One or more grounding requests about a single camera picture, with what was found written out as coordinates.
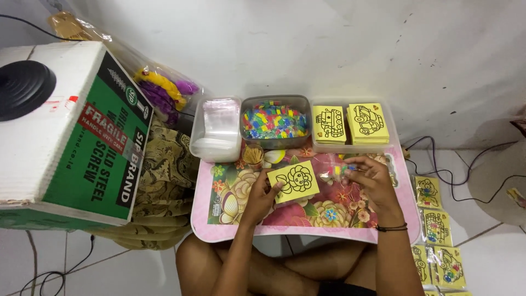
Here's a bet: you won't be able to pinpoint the person's right hand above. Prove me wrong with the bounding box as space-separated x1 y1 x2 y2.
341 156 404 217

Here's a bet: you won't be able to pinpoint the person's left hand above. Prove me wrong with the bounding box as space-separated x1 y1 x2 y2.
242 179 284 227

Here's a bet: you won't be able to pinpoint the clear packet of coloured tubes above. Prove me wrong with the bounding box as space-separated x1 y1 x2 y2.
319 163 357 184

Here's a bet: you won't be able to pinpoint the yellow flower drawing card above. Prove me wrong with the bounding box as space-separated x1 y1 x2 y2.
267 160 321 204

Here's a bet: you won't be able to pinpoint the black wrist band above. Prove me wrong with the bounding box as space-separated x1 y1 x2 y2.
376 223 408 233

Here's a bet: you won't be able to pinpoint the small cup of wooden sticks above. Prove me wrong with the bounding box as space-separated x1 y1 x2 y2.
242 144 265 169

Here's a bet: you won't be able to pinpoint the pink floral folding table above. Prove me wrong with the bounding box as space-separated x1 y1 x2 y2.
191 139 422 246

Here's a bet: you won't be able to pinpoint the stack of yellow car cards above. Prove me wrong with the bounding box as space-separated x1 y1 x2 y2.
347 102 390 146

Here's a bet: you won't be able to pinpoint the wide clear plastic container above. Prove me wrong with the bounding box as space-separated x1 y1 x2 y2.
310 97 400 154

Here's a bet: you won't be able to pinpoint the grey plastic container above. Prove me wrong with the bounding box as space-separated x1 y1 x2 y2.
240 95 312 150

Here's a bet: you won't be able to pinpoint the packed yellow tank card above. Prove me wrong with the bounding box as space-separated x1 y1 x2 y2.
422 208 453 247

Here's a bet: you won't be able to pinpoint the person's legs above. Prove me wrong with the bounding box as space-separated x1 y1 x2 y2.
175 232 379 296

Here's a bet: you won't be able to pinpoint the stack of yellow tank cards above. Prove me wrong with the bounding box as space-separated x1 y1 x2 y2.
313 105 347 145

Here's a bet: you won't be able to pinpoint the heap of coloured sand tubes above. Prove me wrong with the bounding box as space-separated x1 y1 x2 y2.
242 100 308 140

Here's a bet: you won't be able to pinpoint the packed yellow car card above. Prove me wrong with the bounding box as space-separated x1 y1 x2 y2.
410 245 433 286
431 246 467 289

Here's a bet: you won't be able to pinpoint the stack of clear plastic bags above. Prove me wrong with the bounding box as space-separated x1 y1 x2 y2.
201 99 241 145

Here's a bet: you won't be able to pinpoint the brown batik cloth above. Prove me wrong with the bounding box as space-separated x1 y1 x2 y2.
87 114 202 251

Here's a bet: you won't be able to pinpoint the black shorts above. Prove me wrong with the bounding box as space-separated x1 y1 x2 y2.
318 280 377 296

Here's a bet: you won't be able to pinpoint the small yellow packet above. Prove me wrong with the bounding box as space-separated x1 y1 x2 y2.
506 187 526 209

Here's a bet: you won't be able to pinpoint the plastic bag with yellow purple toy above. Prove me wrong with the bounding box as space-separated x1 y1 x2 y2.
48 11 203 126

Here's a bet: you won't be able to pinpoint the white and green cardboard box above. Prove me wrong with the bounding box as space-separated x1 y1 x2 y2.
0 41 154 229

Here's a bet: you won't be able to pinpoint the black round ribbed disc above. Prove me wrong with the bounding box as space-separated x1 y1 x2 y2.
0 60 57 122

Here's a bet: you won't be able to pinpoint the purple cable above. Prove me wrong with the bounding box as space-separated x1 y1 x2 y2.
404 136 519 186

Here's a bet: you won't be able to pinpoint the thin black cable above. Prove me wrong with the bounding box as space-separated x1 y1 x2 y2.
406 158 526 204

